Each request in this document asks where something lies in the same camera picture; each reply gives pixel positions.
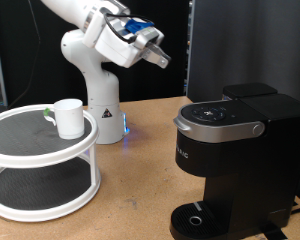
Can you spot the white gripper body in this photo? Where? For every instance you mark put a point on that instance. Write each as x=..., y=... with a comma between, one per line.
x=120, y=50

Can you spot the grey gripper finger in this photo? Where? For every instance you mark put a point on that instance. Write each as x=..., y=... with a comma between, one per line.
x=160, y=52
x=153, y=60

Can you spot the black Keurig coffee machine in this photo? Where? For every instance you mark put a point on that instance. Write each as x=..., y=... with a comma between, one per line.
x=256, y=173

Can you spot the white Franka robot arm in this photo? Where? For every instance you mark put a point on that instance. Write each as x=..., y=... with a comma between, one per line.
x=103, y=96

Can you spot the black curtain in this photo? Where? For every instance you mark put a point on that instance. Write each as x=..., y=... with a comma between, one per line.
x=163, y=83

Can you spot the dark grey partition panel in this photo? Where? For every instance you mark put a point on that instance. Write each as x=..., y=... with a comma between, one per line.
x=240, y=40

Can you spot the white two-tier turntable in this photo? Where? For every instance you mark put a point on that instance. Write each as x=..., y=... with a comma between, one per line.
x=40, y=160

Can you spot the grey vertical rail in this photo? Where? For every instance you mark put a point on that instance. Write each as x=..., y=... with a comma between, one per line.
x=189, y=50

